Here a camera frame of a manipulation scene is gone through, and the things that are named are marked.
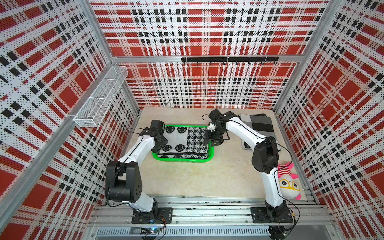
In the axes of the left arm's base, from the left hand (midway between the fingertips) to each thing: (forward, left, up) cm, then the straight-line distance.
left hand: (163, 143), depth 91 cm
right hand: (-1, -29, +2) cm, 29 cm away
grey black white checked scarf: (+22, -69, -9) cm, 73 cm away
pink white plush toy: (-25, -69, -2) cm, 73 cm away
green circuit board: (-43, -1, -7) cm, 44 cm away
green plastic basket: (-8, -29, -2) cm, 30 cm away
